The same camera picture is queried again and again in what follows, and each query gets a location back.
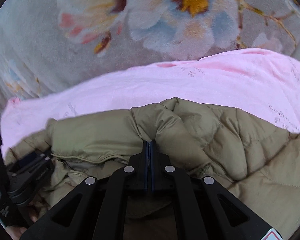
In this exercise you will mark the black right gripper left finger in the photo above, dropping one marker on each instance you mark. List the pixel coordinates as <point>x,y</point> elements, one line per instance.
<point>99,208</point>

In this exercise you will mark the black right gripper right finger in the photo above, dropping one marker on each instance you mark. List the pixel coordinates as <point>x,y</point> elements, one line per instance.
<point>203,208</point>

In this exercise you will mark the olive quilted puffer jacket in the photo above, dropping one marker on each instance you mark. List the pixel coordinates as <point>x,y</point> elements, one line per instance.
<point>256,161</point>

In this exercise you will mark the person's left hand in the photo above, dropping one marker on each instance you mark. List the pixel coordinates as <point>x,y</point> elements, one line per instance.
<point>16,232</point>

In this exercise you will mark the pink printed bed sheet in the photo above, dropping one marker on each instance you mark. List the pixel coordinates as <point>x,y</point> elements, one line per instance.
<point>261,82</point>

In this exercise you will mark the grey floral blanket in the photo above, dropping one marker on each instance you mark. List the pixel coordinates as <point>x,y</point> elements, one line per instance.
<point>47,46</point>

